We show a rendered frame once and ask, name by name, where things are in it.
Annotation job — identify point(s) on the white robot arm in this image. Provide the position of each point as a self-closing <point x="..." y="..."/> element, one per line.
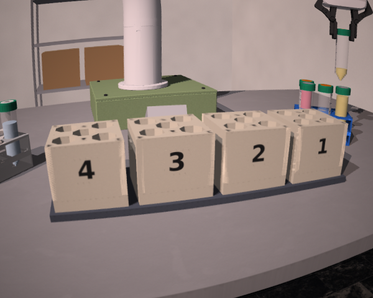
<point x="142" y="45"/>

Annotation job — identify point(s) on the blue tube rack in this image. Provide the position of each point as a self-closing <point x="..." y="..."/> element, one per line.
<point x="348" y="118"/>

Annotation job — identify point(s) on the white tube rack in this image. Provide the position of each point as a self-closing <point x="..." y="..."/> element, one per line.
<point x="7" y="169"/>

